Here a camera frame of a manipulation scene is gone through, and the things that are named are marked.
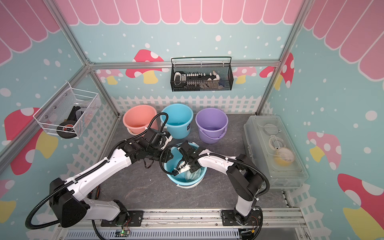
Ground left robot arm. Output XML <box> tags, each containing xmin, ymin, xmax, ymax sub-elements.
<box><xmin>25</xmin><ymin>126</ymin><xmax>173</xmax><ymax>230</ymax></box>

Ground pink bucket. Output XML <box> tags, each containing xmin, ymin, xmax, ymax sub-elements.
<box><xmin>123</xmin><ymin>105</ymin><xmax>157</xmax><ymax>136</ymax></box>

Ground light green cloth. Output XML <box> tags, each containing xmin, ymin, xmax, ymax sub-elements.
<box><xmin>181</xmin><ymin>169</ymin><xmax>202</xmax><ymax>183</ymax></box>

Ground white wire wall basket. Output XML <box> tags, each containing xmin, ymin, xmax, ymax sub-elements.
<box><xmin>34</xmin><ymin>83</ymin><xmax>102</xmax><ymax>139</ymax></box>

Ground black wire wall basket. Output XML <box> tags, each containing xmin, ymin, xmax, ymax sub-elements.
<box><xmin>170</xmin><ymin>57</ymin><xmax>234</xmax><ymax>92</ymax></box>

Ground red handled pliers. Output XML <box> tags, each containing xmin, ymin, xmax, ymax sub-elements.
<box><xmin>92</xmin><ymin>186</ymin><xmax>101</xmax><ymax>200</ymax></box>

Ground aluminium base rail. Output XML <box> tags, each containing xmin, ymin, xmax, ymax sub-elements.
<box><xmin>53</xmin><ymin>208</ymin><xmax>312</xmax><ymax>240</ymax></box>

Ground purple bucket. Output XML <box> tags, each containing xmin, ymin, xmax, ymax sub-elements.
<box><xmin>195</xmin><ymin>108</ymin><xmax>229</xmax><ymax>144</ymax></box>

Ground teal bucket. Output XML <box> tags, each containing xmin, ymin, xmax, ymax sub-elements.
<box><xmin>162</xmin><ymin>104</ymin><xmax>194</xmax><ymax>140</ymax></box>
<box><xmin>162</xmin><ymin>141</ymin><xmax>207</xmax><ymax>189</ymax></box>

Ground black tape dispenser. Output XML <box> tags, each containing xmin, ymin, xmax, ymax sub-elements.
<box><xmin>57</xmin><ymin>106</ymin><xmax>81</xmax><ymax>139</ymax></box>

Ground clear plastic storage box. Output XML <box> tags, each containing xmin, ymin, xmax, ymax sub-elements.
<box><xmin>243</xmin><ymin>116</ymin><xmax>309</xmax><ymax>189</ymax></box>

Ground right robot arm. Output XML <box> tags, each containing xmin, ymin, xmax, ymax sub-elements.
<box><xmin>159</xmin><ymin>141</ymin><xmax>270</xmax><ymax>225</ymax></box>

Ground white power strip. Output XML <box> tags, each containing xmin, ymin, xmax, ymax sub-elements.
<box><xmin>172</xmin><ymin>71</ymin><xmax>220</xmax><ymax>89</ymax></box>

